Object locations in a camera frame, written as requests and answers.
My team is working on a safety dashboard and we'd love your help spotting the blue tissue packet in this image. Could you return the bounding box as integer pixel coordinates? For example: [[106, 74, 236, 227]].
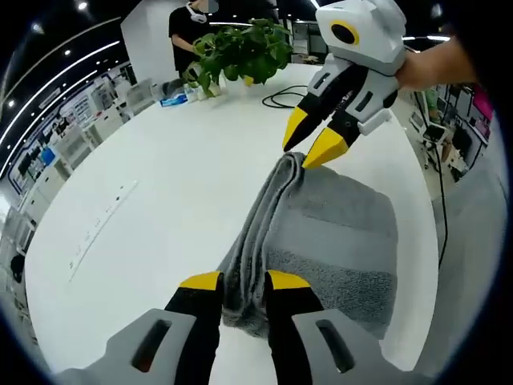
[[159, 94, 189, 108]]

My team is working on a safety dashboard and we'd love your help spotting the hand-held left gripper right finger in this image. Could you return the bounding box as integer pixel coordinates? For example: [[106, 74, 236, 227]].
[[264, 269, 398, 385]]

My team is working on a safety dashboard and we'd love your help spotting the white office chair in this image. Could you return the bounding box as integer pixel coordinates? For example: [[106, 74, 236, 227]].
[[410, 107, 450, 169], [55, 126, 95, 169], [126, 78, 157, 117]]

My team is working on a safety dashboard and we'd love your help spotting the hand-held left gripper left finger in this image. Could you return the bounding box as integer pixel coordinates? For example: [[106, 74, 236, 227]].
[[104, 270, 224, 385]]

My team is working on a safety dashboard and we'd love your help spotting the black coiled cable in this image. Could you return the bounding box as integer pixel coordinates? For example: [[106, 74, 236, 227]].
[[261, 83, 312, 110]]

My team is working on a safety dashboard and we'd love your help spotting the grey towel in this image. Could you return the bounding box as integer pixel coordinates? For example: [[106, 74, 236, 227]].
[[216, 151, 400, 342]]

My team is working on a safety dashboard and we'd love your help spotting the green potted plant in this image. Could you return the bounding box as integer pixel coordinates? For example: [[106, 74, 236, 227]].
[[182, 18, 296, 99]]

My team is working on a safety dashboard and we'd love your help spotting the pink display panel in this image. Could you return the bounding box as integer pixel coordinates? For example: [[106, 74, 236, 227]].
[[471, 86, 494, 141]]

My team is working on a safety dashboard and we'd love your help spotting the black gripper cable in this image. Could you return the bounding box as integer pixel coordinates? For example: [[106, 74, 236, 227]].
[[418, 90, 450, 270]]

